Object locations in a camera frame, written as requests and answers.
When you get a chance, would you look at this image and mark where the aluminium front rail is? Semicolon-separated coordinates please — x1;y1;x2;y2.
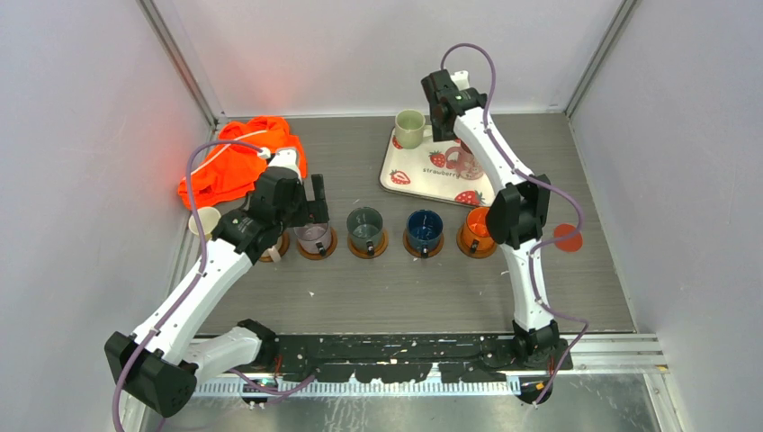
193;376;521;398

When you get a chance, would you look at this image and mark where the lilac mug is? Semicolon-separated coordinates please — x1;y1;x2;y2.
293;223;333;258

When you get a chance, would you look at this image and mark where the wooden coaster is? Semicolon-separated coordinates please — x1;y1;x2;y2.
297;229;338;260
456;226;498;259
259;232;290;263
347;229;390;259
402;231;444;258

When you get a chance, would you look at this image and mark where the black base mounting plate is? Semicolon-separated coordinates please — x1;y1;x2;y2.
238;333;572;383

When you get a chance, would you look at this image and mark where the dark green mug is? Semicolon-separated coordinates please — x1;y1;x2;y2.
346;207;383;257

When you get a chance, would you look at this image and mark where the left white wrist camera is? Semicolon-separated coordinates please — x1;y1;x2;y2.
257;148;302;178

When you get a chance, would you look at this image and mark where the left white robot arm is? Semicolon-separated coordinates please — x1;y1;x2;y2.
104;166;329;418

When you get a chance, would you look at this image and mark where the white pink-handled mug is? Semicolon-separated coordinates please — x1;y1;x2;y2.
259;236;283;262

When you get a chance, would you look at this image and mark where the orange cloth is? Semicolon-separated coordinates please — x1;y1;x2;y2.
192;116;308;208

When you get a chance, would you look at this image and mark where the red coaster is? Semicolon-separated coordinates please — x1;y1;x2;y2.
553;223;583;253

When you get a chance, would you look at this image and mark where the light green mug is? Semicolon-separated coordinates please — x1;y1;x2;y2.
394;109;432;149

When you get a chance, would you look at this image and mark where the cream yellow mug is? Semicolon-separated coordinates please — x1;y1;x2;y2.
187;207;221;241

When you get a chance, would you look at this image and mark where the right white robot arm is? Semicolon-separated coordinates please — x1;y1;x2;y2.
421;69;560;369

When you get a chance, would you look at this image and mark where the pink speckled mug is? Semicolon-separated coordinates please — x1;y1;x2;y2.
444;139;484;180

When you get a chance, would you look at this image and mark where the orange mug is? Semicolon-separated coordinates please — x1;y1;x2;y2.
463;207;491;237

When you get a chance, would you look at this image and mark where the dark blue mug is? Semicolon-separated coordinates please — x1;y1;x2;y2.
404;209;444;239

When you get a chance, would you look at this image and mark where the white strawberry tray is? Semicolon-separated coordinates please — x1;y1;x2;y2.
380;136;495;207

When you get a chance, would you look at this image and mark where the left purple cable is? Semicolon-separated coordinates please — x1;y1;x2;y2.
112;139;317;432

